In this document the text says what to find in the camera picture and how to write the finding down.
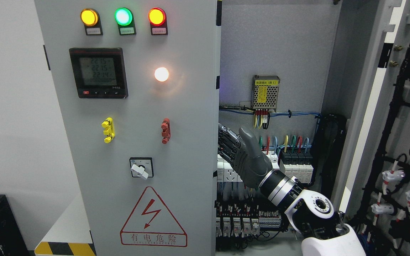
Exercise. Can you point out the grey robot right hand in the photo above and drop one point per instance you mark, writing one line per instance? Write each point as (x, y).
(243, 153)

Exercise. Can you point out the grey cabinet door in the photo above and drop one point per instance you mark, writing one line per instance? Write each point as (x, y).
(183, 169)
(376, 196)

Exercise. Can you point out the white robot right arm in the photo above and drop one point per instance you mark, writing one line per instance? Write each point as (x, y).
(312, 215)

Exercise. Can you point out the red indicator light left door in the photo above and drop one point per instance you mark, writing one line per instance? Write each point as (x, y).
(158, 21)

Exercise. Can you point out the green indicator light left door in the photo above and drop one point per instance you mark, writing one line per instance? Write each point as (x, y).
(125, 21)

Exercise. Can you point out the yellow indicator light left door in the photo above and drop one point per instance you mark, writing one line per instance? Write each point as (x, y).
(91, 20)

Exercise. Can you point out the perforated metal power supply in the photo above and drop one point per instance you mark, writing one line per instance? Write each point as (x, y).
(265, 91)

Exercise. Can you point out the relay modules with red leds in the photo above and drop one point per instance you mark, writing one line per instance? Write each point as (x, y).
(236, 227)

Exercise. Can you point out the red terminal connector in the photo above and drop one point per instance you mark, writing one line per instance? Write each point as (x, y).
(166, 132)

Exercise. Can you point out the white indicator light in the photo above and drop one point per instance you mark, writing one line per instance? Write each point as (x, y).
(161, 74)

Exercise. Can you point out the red electric hazard warning sticker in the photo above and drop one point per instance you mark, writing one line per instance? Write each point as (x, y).
(151, 223)

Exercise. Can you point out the yellow terminal connector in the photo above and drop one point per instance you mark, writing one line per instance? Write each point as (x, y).
(109, 132)

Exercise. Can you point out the black digital power meter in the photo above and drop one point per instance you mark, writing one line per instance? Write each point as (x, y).
(99, 72)

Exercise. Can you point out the white din rail sockets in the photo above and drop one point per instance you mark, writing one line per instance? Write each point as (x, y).
(225, 172)

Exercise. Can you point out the white rotary selector switch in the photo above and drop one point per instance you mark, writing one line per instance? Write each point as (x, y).
(141, 167)

